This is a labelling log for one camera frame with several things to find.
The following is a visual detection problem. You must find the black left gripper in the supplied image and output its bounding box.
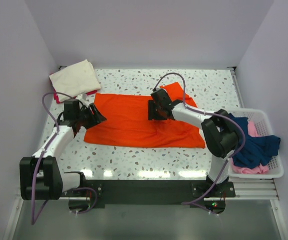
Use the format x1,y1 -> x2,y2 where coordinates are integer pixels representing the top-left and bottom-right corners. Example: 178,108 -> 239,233
76,103 -> 106,130

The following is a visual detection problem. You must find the orange t-shirt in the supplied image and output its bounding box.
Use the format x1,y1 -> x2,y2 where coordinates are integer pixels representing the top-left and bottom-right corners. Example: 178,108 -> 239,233
84,93 -> 206,149

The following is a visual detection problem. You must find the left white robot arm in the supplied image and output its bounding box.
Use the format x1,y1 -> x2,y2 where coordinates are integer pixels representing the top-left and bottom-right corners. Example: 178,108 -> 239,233
19,99 -> 107,200

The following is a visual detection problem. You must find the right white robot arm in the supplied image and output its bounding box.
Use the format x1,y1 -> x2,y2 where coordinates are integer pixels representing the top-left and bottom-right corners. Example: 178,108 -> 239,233
148,88 -> 246,197

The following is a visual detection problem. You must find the folded cream t-shirt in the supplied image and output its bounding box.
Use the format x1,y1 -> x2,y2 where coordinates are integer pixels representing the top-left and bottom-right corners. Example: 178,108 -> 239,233
49,59 -> 101,97

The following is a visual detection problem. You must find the folded magenta t-shirt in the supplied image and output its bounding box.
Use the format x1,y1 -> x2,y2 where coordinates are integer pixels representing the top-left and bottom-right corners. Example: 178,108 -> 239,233
52,89 -> 97,105

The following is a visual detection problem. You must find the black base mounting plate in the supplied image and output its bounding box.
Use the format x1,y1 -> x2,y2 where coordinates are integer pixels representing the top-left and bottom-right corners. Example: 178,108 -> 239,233
62,180 -> 236,213

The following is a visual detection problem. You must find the white perforated laundry basket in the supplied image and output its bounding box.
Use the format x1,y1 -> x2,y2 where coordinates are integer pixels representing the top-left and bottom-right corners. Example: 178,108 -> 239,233
229,108 -> 284,179

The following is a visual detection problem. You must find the navy blue t-shirt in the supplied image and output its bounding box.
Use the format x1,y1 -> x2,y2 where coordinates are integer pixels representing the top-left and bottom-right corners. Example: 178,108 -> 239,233
229,113 -> 281,169

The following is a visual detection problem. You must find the pink t-shirt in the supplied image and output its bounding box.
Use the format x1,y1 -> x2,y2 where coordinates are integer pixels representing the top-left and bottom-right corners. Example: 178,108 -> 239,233
231,117 -> 269,175

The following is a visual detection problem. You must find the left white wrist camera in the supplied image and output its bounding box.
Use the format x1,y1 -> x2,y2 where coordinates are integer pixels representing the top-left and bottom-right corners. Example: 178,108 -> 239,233
76,93 -> 87,101

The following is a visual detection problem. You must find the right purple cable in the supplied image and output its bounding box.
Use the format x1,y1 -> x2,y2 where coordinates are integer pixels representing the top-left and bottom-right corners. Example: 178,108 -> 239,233
153,72 -> 247,213

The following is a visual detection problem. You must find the purple cable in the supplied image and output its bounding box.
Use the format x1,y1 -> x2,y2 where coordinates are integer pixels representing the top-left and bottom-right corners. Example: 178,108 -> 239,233
30,91 -> 99,225
153,72 -> 247,213

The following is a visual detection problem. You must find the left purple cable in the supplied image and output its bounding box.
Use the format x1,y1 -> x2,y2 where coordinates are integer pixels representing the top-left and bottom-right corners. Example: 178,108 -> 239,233
30,91 -> 99,225

